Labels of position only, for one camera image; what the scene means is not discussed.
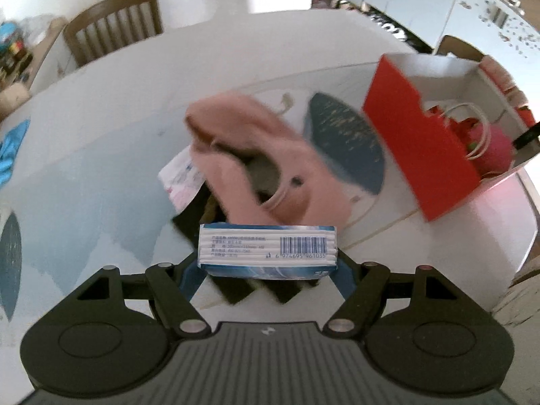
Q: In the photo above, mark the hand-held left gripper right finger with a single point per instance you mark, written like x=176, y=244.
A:
x=345, y=280

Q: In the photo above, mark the brown wooden chair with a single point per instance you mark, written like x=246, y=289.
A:
x=114, y=21

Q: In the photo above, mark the red cardboard box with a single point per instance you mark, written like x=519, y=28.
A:
x=422, y=156

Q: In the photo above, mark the pink plush fruit toy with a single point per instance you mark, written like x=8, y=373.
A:
x=498, y=143

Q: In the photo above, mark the blue cloth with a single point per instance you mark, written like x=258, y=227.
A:
x=12, y=147

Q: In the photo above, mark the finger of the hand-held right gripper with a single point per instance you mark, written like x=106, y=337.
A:
x=527, y=137

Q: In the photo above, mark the white blue tissue pack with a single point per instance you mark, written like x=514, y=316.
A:
x=253, y=244

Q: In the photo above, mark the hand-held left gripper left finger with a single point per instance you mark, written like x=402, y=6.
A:
x=192, y=276

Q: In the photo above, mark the black cloth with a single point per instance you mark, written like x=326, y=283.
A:
x=198, y=215

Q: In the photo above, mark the dark wooden chair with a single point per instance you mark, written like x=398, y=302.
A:
x=460, y=46

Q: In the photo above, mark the cluttered side cabinet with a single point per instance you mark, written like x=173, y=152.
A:
x=21, y=59

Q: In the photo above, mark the pink fleece garment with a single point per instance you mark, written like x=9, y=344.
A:
x=253, y=135

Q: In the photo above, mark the floral printed packet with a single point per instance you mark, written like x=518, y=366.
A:
x=179, y=181

